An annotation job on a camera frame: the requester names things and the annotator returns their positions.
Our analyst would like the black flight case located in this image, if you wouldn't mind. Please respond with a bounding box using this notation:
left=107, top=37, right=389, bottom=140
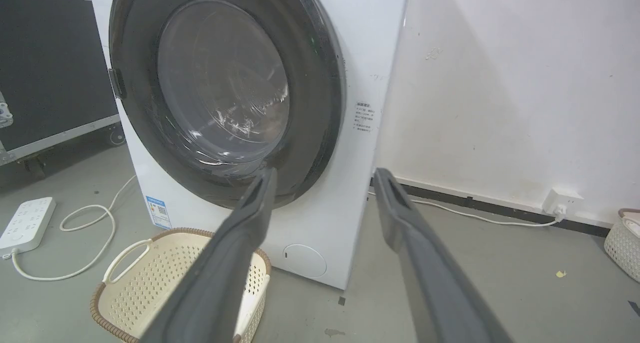
left=0, top=0, right=127, bottom=167

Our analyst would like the white power strip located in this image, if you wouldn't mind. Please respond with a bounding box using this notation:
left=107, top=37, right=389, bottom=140
left=0, top=197, right=57, bottom=254

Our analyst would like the white text warning sticker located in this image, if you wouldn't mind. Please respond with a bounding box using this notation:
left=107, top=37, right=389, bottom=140
left=353, top=101, right=376, bottom=134

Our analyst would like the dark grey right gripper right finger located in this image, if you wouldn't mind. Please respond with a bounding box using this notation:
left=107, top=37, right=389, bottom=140
left=373, top=167, right=512, bottom=343

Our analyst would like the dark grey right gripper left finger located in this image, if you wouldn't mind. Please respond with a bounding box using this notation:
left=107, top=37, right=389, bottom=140
left=140, top=167, right=278, bottom=343

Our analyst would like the blue energy label sticker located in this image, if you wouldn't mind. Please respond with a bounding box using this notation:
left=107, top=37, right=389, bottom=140
left=145, top=196, right=172, bottom=230

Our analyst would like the dark round washing machine door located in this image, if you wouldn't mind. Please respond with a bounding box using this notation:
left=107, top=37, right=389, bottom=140
left=108, top=0, right=348, bottom=210

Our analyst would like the cream perforated laundry basket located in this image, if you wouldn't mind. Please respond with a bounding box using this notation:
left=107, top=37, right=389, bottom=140
left=90, top=227, right=272, bottom=343

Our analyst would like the white power strip cable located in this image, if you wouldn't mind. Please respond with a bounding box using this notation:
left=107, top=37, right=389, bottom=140
left=2, top=175, right=137, bottom=282

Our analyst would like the white wall socket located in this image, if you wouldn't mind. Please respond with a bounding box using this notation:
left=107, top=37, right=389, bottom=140
left=543, top=187, right=584, bottom=217

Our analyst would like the white woven basket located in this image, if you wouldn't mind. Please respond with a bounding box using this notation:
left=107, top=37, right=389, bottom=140
left=603, top=208, right=640, bottom=284

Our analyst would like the white front-load washing machine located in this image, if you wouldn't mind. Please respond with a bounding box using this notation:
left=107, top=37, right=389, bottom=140
left=89, top=0, right=412, bottom=290

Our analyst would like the white washing machine power cable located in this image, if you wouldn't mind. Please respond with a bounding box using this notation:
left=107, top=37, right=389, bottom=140
left=369, top=191, right=566, bottom=228

